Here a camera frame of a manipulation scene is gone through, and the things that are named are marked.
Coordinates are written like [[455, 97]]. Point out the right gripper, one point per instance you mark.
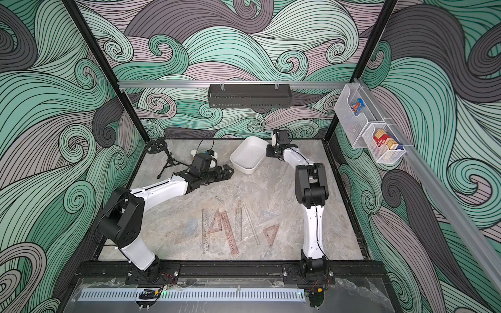
[[273, 151]]

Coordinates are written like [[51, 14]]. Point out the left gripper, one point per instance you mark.
[[220, 177]]

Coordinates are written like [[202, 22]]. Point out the white storage box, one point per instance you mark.
[[249, 155]]

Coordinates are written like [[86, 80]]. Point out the short clear ruler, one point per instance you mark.
[[238, 224]]

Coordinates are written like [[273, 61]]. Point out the wide red ruler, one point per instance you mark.
[[229, 233]]

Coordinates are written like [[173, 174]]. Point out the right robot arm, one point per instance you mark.
[[311, 192]]

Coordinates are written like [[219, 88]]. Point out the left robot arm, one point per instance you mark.
[[123, 217]]

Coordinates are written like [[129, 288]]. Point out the long pink clear ruler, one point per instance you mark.
[[205, 234]]

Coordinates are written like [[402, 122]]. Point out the blue clear protractor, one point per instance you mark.
[[190, 228]]

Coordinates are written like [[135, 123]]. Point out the small red set square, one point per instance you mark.
[[270, 234]]

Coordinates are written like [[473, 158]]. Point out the blue packet in bin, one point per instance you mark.
[[357, 105]]

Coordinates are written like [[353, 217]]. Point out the red card boxes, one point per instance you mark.
[[382, 138]]

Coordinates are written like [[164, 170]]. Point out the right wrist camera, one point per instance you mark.
[[280, 137]]

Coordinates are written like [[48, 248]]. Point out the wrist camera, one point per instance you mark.
[[280, 137], [205, 161]]

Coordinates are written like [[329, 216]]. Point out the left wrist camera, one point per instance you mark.
[[205, 161]]

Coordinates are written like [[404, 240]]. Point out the black wall tray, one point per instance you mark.
[[254, 96]]

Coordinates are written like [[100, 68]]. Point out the clear wall bin upper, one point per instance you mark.
[[354, 126]]

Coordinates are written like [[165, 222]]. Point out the aluminium back rail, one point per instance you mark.
[[195, 84]]

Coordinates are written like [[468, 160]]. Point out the aluminium rail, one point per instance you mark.
[[195, 84], [483, 252]]

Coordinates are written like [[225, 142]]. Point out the white slotted cable duct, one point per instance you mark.
[[195, 294]]

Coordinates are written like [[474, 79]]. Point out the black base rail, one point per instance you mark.
[[230, 268]]

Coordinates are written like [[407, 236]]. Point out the aluminium right rail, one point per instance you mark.
[[483, 252]]

